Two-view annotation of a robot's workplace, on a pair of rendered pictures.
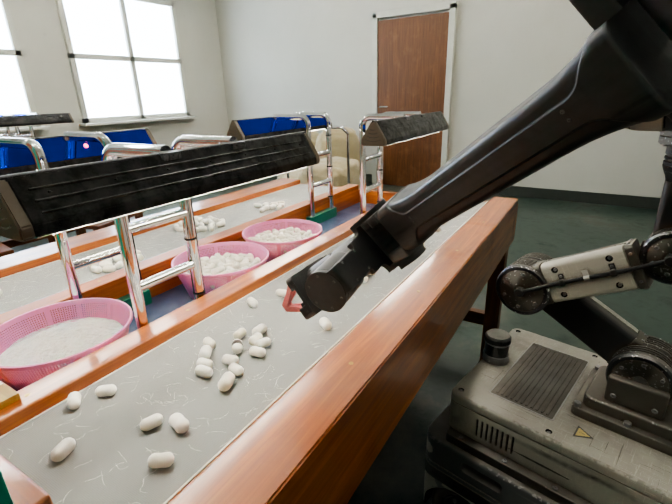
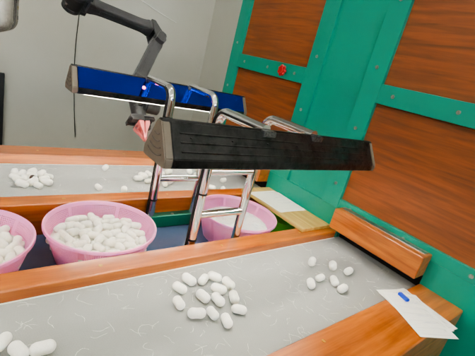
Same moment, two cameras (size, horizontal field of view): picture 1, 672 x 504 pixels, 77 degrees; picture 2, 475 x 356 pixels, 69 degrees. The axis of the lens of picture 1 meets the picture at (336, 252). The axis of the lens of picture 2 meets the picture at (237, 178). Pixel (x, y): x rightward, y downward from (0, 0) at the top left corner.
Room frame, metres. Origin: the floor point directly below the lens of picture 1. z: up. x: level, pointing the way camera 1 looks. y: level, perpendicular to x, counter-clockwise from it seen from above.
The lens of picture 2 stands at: (1.77, 0.82, 1.22)
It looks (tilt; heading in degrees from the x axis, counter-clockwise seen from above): 18 degrees down; 196
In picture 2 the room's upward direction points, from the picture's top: 15 degrees clockwise
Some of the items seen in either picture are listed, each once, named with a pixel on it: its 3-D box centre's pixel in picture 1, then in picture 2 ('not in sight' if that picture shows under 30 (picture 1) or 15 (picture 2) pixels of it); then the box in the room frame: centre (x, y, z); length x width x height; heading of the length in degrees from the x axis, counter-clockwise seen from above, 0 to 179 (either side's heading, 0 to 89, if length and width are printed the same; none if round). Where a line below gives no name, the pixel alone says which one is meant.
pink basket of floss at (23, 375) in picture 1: (65, 348); (235, 223); (0.75, 0.55, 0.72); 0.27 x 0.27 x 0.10
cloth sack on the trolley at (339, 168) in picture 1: (332, 178); not in sight; (4.21, 0.02, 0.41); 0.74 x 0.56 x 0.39; 147
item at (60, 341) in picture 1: (66, 353); (234, 227); (0.75, 0.55, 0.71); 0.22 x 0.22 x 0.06
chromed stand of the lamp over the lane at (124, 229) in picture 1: (188, 255); (170, 152); (0.79, 0.29, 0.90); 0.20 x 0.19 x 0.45; 148
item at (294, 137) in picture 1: (202, 167); (170, 93); (0.75, 0.23, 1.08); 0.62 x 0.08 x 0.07; 148
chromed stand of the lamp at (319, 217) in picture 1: (304, 168); not in sight; (1.83, 0.12, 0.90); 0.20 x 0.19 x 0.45; 148
